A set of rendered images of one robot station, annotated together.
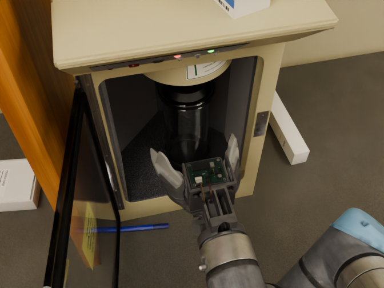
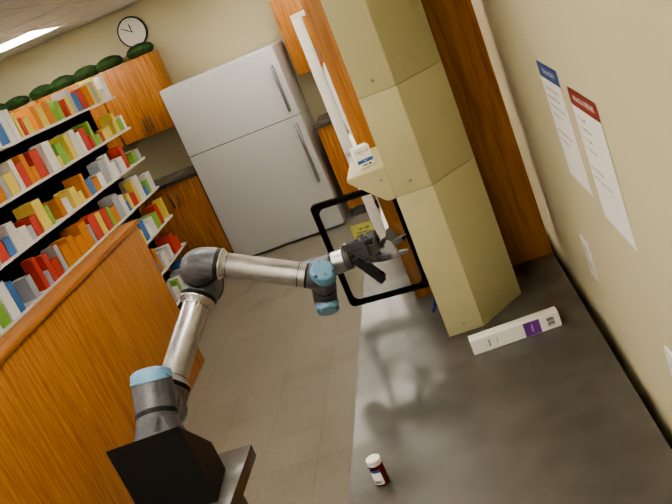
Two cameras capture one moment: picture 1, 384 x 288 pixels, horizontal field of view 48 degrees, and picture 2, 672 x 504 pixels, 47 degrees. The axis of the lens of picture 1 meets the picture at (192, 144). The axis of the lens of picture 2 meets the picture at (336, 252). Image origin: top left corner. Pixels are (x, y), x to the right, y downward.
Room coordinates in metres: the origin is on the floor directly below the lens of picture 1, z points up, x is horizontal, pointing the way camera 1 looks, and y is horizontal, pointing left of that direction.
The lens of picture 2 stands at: (1.17, -2.17, 1.99)
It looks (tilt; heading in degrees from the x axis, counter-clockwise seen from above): 17 degrees down; 114
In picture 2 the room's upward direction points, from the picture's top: 23 degrees counter-clockwise
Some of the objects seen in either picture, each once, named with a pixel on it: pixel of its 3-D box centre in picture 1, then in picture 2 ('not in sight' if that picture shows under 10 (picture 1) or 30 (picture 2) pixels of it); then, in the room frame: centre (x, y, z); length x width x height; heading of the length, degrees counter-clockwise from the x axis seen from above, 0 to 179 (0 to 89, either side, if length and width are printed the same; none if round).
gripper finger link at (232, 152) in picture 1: (231, 150); (392, 248); (0.43, -0.07, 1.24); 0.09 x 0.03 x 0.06; 159
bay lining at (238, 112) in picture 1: (171, 93); not in sight; (0.60, 0.04, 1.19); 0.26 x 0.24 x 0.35; 103
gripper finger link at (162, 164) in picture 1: (164, 163); (391, 236); (0.40, 0.05, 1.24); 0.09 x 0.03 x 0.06; 47
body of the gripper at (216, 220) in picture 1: (212, 203); (363, 250); (0.32, -0.03, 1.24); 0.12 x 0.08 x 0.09; 13
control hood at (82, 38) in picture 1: (191, 43); (372, 175); (0.43, 0.00, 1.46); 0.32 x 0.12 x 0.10; 103
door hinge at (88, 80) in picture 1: (104, 159); not in sight; (0.44, 0.15, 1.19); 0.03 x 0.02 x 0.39; 103
